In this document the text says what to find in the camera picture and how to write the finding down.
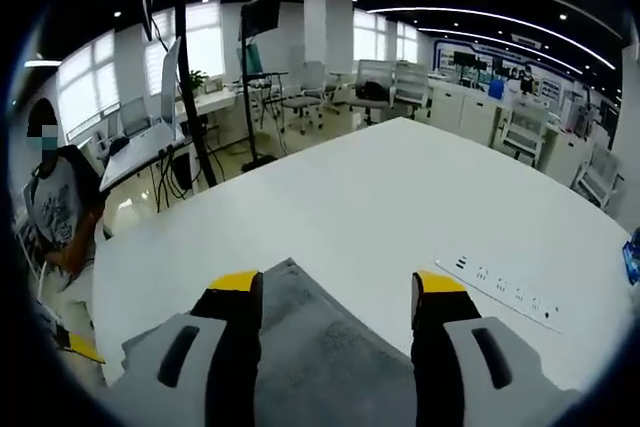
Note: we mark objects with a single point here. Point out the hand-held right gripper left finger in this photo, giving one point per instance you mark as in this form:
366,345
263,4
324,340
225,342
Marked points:
200,372

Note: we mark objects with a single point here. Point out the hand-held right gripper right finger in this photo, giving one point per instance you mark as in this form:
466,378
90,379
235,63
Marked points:
450,362

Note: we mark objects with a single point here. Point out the grey towel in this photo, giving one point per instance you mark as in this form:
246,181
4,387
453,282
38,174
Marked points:
325,347

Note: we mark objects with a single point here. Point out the white table socket strip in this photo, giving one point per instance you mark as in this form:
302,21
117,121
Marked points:
500,287

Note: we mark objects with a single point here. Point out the white table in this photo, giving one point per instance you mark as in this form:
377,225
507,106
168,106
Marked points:
375,197

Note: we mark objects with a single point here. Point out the white desk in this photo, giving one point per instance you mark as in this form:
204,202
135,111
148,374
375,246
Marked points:
145,147

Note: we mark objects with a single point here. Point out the blue packet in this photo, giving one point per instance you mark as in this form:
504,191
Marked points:
631,257

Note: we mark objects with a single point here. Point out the black stand pole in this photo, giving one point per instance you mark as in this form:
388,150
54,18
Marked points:
192,97

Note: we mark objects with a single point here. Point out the white monitor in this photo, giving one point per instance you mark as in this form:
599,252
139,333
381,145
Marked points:
171,82

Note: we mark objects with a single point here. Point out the blue bin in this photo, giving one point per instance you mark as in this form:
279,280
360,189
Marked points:
496,88

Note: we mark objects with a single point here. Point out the black bag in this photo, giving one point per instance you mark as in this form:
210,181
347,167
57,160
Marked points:
372,90

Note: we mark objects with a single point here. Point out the white mesh office chair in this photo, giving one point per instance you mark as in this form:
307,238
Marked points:
372,72

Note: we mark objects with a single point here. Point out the black monitor on stand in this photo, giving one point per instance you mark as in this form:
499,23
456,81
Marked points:
260,12

